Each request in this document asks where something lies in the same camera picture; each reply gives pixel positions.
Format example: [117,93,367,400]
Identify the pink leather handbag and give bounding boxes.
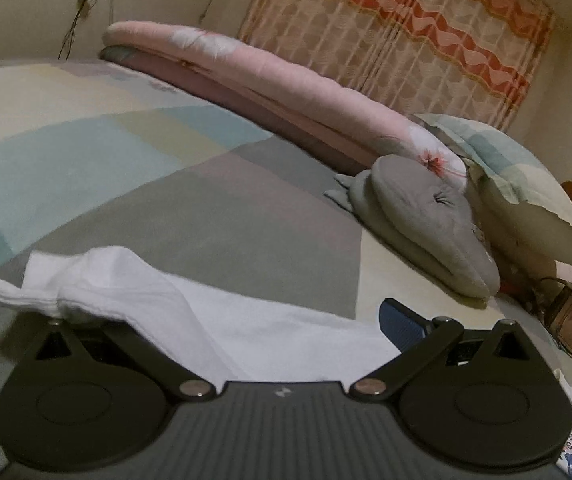
[536,278,572,359]

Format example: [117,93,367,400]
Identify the white printed sweatshirt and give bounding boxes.
[0,245,572,480]

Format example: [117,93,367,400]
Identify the striped green white pillow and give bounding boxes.
[416,113,572,266]

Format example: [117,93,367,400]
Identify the grey donut cushion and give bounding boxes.
[324,155,501,299]

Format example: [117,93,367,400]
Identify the black wall cable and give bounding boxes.
[58,0,128,61]

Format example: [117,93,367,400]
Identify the pink floral folded quilt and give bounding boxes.
[104,21,467,192]

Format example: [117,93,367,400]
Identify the patterned beige curtain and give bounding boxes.
[238,0,556,130]

